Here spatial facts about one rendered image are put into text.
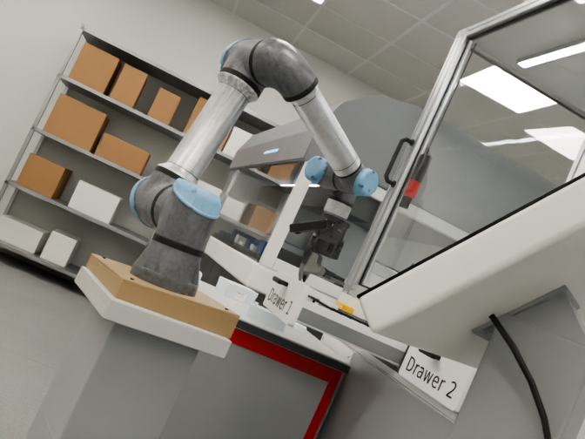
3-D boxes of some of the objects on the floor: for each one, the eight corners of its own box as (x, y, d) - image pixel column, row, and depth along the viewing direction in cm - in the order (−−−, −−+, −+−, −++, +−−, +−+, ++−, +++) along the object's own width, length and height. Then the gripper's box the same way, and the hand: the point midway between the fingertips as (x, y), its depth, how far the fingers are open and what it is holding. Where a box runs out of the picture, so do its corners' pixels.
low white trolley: (51, 548, 171) (172, 289, 176) (70, 454, 231) (159, 262, 235) (244, 605, 186) (351, 365, 190) (214, 503, 246) (296, 321, 250)
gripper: (345, 219, 181) (315, 288, 180) (353, 226, 191) (326, 291, 191) (318, 209, 184) (289, 277, 184) (328, 215, 194) (300, 280, 194)
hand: (301, 276), depth 188 cm, fingers open, 3 cm apart
